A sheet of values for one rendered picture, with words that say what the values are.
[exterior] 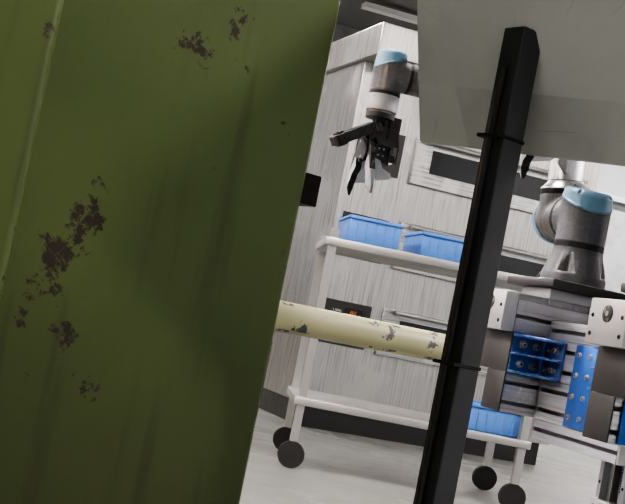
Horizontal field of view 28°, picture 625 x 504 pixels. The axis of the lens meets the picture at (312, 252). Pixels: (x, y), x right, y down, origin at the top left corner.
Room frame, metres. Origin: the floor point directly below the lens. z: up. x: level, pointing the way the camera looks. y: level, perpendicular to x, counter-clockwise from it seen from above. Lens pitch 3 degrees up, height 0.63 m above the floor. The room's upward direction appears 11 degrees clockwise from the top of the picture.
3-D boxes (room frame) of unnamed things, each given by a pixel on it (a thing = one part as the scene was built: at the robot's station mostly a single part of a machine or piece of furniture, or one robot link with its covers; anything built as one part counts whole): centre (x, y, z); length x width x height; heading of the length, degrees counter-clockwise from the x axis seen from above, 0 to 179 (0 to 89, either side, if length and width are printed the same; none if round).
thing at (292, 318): (1.88, -0.11, 0.62); 0.44 x 0.05 x 0.05; 127
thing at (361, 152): (2.92, -0.10, 1.07); 0.09 x 0.08 x 0.12; 108
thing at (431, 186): (7.77, -0.74, 1.17); 1.75 x 1.34 x 2.34; 110
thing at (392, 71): (2.92, -0.10, 1.23); 0.09 x 0.08 x 0.11; 100
